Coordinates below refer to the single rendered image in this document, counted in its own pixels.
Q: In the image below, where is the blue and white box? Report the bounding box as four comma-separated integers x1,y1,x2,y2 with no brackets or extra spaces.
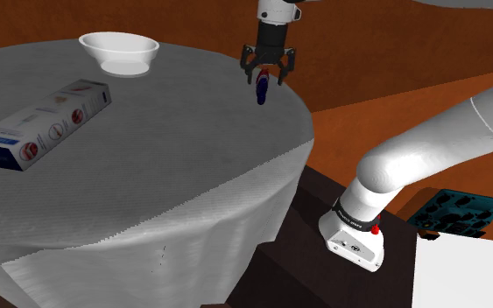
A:
0,78,113,172

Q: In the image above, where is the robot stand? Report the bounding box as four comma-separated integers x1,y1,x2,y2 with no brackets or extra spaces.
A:
228,164,419,308

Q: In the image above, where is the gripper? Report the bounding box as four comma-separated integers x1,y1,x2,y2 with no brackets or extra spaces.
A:
239,20,298,87

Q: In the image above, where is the round table with white cloth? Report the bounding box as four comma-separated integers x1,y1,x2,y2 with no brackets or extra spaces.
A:
0,38,316,308

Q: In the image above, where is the blue red white small object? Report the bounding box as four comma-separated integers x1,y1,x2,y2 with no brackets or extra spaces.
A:
256,67,270,106

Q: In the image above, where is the teal tray with dark holes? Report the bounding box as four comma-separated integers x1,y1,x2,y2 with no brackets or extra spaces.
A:
406,188,493,240

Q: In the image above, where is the white bowl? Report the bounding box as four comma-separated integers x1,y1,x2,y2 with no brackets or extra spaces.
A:
78,31,161,78

